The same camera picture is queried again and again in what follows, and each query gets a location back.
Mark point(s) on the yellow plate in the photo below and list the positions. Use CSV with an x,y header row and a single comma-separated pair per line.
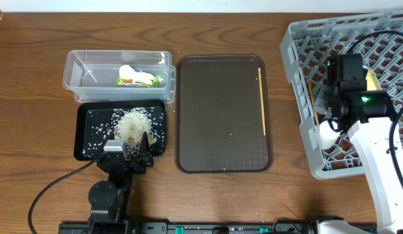
x,y
372,80

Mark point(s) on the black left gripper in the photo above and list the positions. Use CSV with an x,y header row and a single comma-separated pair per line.
x,y
129,161

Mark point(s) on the grey dishwasher rack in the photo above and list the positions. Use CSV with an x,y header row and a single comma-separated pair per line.
x,y
305,49

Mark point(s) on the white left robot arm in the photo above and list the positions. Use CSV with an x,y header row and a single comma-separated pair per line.
x,y
109,198

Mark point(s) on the black waste tray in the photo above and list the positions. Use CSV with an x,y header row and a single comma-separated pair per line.
x,y
85,107

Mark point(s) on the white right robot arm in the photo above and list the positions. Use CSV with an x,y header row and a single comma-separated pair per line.
x,y
370,120

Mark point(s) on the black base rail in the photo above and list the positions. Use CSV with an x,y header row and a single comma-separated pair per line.
x,y
282,225

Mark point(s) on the white cup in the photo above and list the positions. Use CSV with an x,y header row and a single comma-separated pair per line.
x,y
328,136

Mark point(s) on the clear plastic waste bin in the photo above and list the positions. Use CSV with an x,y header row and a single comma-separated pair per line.
x,y
92,75

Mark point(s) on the green snack wrapper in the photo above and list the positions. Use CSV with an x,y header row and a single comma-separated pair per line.
x,y
130,82

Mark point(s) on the spilled rice food waste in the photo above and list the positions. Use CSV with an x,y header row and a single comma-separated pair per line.
x,y
122,124

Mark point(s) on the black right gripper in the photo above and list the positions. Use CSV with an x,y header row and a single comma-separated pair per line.
x,y
321,103

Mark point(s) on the wooden chopstick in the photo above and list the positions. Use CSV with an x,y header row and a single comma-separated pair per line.
x,y
313,103
262,100

